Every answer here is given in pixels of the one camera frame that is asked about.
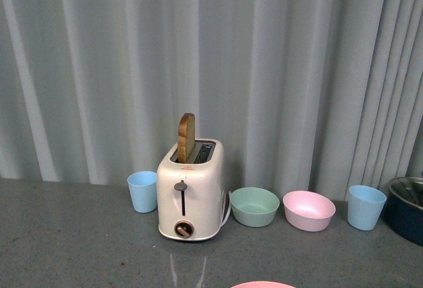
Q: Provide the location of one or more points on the dark blue pot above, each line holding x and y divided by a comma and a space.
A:
404, 219

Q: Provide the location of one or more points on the glass pot lid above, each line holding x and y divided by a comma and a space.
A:
408, 190

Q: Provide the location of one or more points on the cream white toaster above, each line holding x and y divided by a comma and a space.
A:
191, 196

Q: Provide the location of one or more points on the green bowl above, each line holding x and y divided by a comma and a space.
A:
254, 207

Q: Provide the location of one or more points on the pink bowl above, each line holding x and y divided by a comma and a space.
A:
308, 211

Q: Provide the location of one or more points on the light blue cup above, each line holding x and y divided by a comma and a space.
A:
365, 205
143, 191

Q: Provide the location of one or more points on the toasted bread slice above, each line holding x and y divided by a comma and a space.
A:
186, 137

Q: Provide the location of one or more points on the pink plate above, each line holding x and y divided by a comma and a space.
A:
262, 284

